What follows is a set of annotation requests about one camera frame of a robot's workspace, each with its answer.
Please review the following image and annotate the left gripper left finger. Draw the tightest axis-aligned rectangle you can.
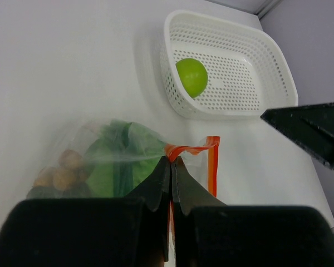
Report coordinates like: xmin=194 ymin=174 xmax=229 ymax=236
xmin=0 ymin=157 xmax=170 ymax=266

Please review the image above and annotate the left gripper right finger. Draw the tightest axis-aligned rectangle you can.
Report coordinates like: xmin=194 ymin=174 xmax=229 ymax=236
xmin=171 ymin=159 xmax=334 ymax=266

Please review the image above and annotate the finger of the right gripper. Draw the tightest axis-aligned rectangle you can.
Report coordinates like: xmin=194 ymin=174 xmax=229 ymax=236
xmin=261 ymin=102 xmax=334 ymax=171

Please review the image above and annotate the clear zip bag orange seal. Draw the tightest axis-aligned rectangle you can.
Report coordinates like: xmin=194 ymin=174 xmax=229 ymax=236
xmin=27 ymin=120 xmax=220 ymax=199

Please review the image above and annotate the green fake apple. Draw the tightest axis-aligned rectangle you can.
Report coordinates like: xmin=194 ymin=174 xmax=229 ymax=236
xmin=176 ymin=58 xmax=208 ymax=98

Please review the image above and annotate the brown fake longan bunch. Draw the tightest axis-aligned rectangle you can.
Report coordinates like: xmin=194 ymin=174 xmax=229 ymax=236
xmin=26 ymin=149 xmax=92 ymax=199

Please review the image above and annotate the green fake lettuce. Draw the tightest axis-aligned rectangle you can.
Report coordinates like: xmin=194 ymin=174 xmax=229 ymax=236
xmin=84 ymin=120 xmax=165 ymax=198

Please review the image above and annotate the white perforated plastic basket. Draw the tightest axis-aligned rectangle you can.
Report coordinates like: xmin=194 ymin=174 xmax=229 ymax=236
xmin=160 ymin=11 xmax=298 ymax=120

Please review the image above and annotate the right aluminium frame post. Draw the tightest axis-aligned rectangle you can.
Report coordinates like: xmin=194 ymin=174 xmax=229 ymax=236
xmin=253 ymin=0 xmax=282 ymax=19

